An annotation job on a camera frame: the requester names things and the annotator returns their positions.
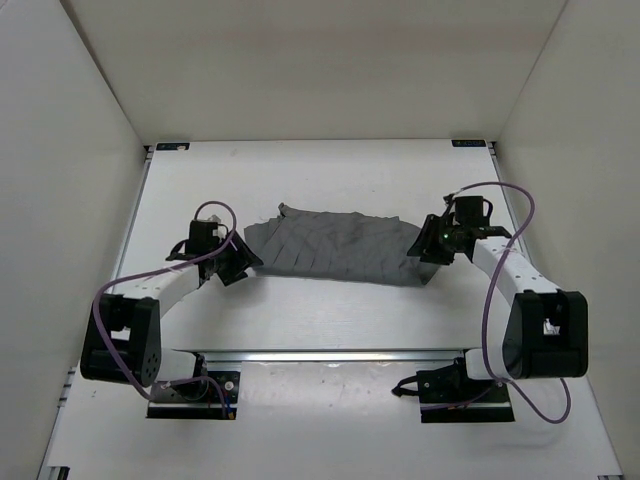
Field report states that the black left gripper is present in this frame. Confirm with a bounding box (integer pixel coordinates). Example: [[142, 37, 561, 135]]
[[210, 228, 263, 286]]

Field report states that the grey pleated skirt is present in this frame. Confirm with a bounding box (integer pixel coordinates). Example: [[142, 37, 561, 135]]
[[244, 203, 439, 287]]

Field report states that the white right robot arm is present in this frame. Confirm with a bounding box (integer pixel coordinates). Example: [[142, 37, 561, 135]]
[[407, 195, 588, 401]]

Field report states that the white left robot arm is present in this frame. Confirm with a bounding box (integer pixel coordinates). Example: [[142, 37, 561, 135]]
[[80, 220, 263, 398]]

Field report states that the blue right corner label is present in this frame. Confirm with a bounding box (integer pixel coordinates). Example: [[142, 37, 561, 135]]
[[451, 139, 487, 148]]

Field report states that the blue corner label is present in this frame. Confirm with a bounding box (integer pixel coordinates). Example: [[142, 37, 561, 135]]
[[451, 139, 487, 148], [155, 142, 190, 151]]

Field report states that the blue left corner label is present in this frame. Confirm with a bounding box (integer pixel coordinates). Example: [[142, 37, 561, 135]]
[[155, 142, 190, 151]]

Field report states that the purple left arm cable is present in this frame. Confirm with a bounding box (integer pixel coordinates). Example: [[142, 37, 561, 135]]
[[92, 200, 238, 420]]

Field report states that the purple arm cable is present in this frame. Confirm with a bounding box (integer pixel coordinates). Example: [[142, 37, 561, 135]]
[[92, 200, 238, 420], [444, 181, 572, 425]]

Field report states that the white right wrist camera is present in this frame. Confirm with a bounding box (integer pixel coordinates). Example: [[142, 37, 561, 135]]
[[443, 192, 458, 217]]

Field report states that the aluminium table edge rail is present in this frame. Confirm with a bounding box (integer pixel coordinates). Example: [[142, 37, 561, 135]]
[[197, 349, 464, 363]]

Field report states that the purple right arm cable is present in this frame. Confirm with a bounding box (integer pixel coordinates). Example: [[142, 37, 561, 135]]
[[444, 181, 572, 425]]

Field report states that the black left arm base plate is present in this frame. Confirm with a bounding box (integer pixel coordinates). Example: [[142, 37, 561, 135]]
[[146, 363, 241, 421]]

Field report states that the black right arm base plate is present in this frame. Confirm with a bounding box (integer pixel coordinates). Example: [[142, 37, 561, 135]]
[[391, 365, 515, 424]]

